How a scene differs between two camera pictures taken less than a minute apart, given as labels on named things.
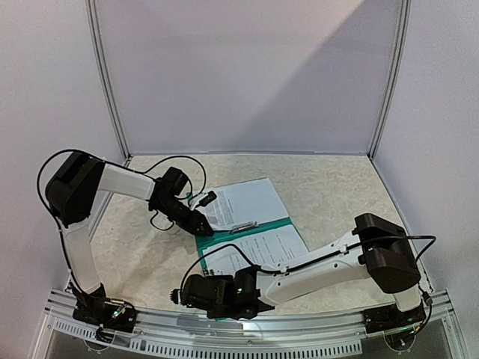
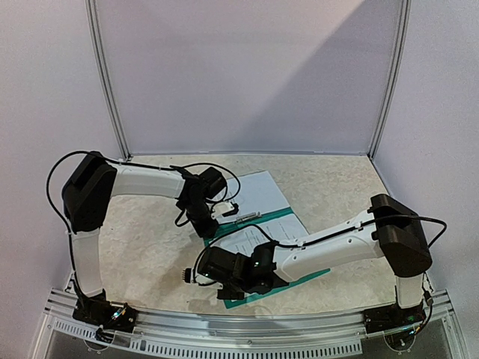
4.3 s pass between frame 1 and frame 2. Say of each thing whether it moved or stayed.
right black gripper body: moved
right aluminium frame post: stayed
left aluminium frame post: stayed
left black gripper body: moved
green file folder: moved
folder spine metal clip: moved
